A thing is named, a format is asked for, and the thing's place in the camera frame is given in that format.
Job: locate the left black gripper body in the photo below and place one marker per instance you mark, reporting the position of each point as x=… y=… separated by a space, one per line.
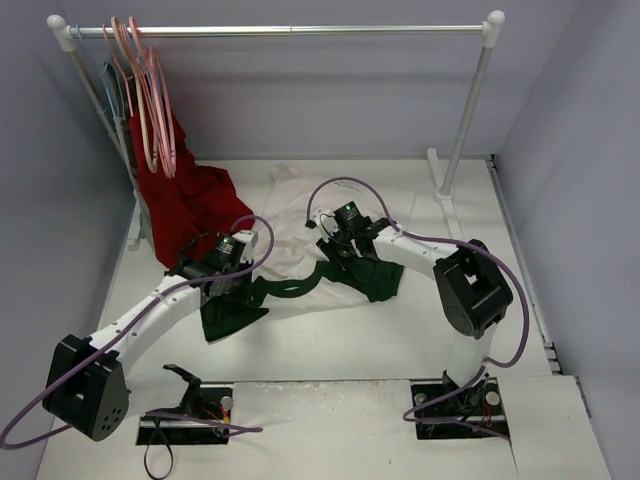
x=232 y=296

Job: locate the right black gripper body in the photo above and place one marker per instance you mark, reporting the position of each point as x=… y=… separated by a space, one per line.
x=341 y=251

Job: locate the white green raglan t shirt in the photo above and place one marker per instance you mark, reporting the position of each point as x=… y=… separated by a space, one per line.
x=297 y=277

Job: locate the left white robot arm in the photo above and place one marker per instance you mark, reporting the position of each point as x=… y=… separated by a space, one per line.
x=89 y=375

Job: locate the red t shirt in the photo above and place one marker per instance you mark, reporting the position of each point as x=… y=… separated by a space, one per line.
x=199 y=199

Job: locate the beige wooden hanger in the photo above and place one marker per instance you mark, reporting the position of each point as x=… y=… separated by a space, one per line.
x=149 y=138

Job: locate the blue plastic hanger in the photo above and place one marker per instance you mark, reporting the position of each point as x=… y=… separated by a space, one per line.
x=108 y=78

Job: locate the white metal clothes rack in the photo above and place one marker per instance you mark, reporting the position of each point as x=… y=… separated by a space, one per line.
x=311 y=92

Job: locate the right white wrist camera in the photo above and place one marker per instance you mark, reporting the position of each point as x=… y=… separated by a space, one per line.
x=323 y=220

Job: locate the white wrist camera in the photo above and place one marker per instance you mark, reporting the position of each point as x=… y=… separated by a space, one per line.
x=323 y=220
x=249 y=239

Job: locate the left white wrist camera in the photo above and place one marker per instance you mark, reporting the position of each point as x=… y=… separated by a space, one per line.
x=249 y=239

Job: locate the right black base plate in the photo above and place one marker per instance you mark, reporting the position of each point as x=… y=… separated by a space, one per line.
x=477 y=413

